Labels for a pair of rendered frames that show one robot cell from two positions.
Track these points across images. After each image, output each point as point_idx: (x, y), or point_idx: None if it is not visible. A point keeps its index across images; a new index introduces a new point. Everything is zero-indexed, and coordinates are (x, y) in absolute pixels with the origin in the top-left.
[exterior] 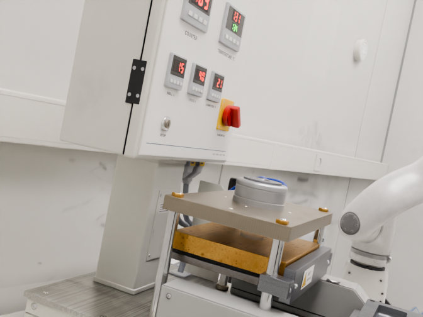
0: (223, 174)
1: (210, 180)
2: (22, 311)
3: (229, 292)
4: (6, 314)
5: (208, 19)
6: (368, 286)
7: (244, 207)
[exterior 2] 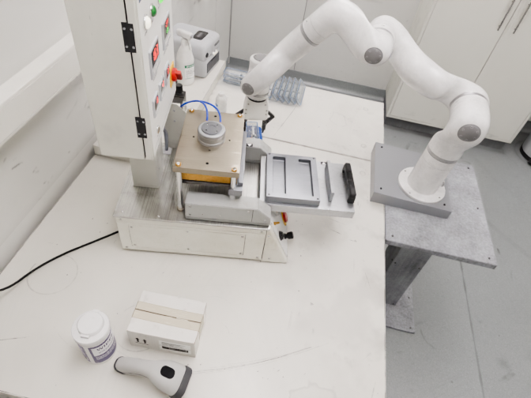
0: None
1: None
2: (75, 179)
3: None
4: (69, 187)
5: (159, 55)
6: (259, 109)
7: (210, 154)
